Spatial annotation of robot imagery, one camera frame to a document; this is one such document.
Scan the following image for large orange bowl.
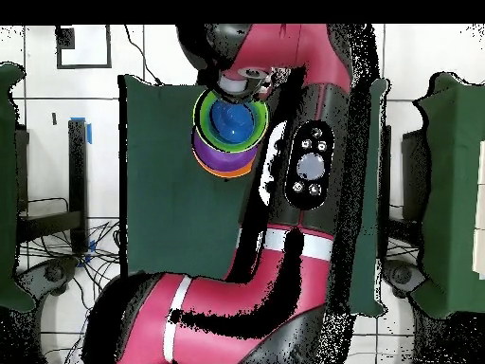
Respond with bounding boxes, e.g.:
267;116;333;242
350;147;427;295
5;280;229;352
191;145;260;179

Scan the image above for purple bowl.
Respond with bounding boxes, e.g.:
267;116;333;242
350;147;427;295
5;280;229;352
190;126;262;173

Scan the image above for light blue bowl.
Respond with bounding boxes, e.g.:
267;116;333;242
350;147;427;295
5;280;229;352
204;97;263;150

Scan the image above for dark blue bowl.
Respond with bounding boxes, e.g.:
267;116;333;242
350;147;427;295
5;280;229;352
209;99;256;145

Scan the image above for light green bowl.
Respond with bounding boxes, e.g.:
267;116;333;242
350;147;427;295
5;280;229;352
191;88;270;154

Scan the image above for dark green tablecloth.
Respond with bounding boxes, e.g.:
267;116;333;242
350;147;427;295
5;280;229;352
118;73;389;316

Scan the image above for green cloth side table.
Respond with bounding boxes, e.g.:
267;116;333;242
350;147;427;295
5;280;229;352
0;62;37;314
410;71;485;319

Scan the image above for white boxes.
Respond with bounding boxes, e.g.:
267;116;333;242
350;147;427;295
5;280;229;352
472;139;485;275

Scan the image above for tangle of cables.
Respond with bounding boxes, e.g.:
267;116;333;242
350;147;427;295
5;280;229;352
16;219;122;364

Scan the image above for thin black floor cable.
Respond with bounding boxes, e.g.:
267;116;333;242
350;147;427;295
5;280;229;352
123;24;164;86

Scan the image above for black square frame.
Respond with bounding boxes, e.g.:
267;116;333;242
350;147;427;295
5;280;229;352
55;24;114;70

